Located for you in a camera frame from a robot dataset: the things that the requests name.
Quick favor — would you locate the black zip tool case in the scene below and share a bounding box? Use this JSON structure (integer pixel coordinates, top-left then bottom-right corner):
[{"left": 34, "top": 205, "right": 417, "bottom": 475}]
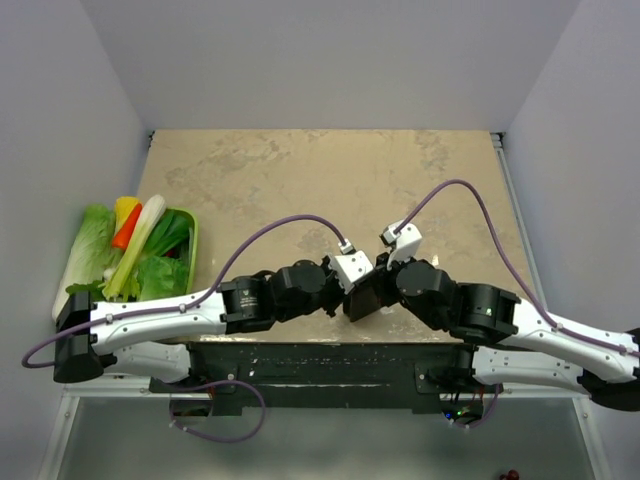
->
[{"left": 343, "top": 279, "right": 382, "bottom": 322}]

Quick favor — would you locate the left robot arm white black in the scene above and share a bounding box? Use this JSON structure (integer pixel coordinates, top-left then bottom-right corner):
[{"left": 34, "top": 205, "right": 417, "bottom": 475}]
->
[{"left": 53, "top": 256, "right": 354, "bottom": 392}]

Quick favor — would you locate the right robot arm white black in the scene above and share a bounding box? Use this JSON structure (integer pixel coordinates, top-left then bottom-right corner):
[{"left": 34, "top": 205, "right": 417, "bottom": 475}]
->
[{"left": 364, "top": 256, "right": 639, "bottom": 412}]

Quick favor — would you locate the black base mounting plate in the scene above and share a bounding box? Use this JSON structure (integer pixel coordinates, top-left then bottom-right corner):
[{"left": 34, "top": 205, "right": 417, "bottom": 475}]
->
[{"left": 150, "top": 342, "right": 500, "bottom": 415}]

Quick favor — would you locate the green vegetable basket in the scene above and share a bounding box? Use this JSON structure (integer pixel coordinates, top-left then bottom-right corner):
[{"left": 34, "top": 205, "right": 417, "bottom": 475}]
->
[{"left": 162, "top": 208, "right": 199, "bottom": 293}]

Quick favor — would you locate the dark green bok choy toy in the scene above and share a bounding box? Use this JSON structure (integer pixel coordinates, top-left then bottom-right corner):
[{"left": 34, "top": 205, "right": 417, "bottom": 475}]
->
[{"left": 139, "top": 209, "right": 192, "bottom": 261}]

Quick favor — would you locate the white green leek toy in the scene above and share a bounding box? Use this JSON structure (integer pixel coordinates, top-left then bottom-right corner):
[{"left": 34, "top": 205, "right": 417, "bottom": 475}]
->
[{"left": 103, "top": 194, "right": 166, "bottom": 300}]

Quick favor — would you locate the orange carrot toy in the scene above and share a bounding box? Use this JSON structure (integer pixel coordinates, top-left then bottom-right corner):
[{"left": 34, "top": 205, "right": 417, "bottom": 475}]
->
[{"left": 112, "top": 203, "right": 143, "bottom": 250}]

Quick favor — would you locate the yellow pepper toy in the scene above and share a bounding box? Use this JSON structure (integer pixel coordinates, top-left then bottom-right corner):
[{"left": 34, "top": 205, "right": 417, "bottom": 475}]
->
[{"left": 114, "top": 196, "right": 140, "bottom": 233}]

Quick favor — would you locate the parsley leaf toy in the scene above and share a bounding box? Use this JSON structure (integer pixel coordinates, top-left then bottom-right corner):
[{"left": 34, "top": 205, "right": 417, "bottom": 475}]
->
[{"left": 65, "top": 280, "right": 106, "bottom": 302}]

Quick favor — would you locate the napa cabbage toy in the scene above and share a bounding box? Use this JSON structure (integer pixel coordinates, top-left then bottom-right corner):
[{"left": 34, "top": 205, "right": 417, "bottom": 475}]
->
[{"left": 51, "top": 204, "right": 116, "bottom": 321}]

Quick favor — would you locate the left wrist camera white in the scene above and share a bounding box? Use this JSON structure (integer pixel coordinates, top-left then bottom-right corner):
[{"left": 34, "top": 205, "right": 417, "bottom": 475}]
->
[{"left": 329, "top": 240, "right": 374, "bottom": 293}]

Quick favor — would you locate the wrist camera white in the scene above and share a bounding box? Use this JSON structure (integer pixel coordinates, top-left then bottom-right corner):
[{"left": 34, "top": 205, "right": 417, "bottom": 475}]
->
[
  {"left": 329, "top": 240, "right": 374, "bottom": 293},
  {"left": 380, "top": 222, "right": 422, "bottom": 269}
]

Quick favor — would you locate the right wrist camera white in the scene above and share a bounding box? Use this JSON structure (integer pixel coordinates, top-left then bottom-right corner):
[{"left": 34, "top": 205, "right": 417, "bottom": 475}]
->
[{"left": 380, "top": 222, "right": 422, "bottom": 269}]

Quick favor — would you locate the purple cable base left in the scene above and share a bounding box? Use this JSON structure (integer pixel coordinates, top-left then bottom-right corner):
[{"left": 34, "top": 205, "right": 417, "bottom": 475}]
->
[{"left": 168, "top": 378, "right": 267, "bottom": 444}]

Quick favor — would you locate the aluminium frame rail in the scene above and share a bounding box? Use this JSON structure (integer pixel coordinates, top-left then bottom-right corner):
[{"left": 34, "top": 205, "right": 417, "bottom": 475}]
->
[{"left": 64, "top": 130, "right": 594, "bottom": 401}]

